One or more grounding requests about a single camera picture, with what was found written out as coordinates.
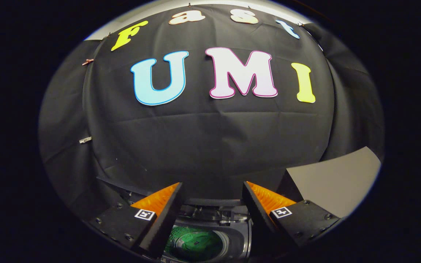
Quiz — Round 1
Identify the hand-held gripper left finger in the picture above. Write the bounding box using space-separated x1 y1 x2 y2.
88 182 183 259

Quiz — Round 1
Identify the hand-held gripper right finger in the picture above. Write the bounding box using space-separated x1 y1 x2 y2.
242 181 341 252

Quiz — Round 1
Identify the black washing machine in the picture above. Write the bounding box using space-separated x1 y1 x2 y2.
95 175 255 263

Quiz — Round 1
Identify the green polo shirt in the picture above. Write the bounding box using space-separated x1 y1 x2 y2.
170 226 225 262

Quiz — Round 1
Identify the black backdrop cloth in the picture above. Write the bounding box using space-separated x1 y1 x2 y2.
38 4 386 220

